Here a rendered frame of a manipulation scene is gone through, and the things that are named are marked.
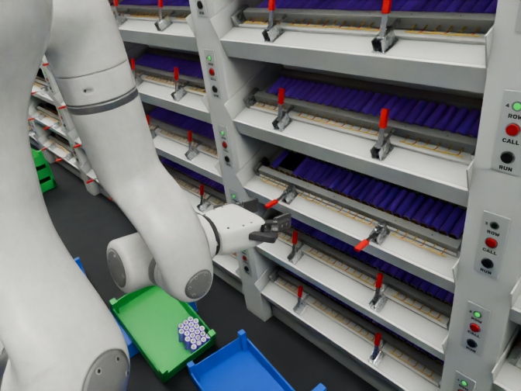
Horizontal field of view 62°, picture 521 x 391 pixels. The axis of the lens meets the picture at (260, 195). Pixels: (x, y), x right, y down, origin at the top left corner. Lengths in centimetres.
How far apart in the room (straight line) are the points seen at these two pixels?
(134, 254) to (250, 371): 83
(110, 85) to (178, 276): 26
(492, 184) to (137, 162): 53
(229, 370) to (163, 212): 91
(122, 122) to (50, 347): 27
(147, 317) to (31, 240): 111
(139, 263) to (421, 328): 65
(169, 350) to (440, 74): 114
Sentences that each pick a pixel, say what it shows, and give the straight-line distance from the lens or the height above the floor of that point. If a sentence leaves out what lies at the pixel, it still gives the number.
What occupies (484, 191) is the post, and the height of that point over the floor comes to 74.
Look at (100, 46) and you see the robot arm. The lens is 55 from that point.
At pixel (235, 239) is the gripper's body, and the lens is 74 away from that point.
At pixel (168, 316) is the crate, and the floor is 7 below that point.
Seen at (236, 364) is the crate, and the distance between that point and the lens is 144.
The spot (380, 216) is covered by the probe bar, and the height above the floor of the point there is 58.
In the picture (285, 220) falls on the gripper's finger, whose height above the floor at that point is 67.
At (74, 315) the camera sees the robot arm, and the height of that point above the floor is 83.
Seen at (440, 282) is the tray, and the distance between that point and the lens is 92.
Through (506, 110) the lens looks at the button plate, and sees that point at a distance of 70.
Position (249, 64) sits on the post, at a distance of 113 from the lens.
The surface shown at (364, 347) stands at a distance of 126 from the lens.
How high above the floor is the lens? 112
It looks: 31 degrees down
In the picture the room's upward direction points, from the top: 8 degrees counter-clockwise
